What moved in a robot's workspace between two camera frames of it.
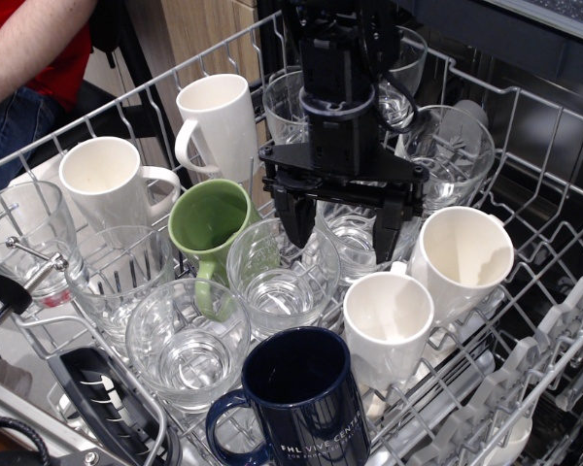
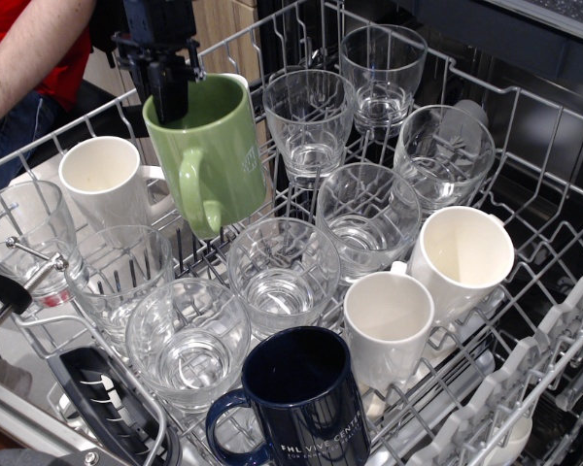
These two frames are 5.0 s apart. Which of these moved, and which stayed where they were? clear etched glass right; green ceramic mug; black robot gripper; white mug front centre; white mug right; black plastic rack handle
Moved: green ceramic mug; black robot gripper
Stayed: clear etched glass right; white mug right; white mug front centre; black plastic rack handle
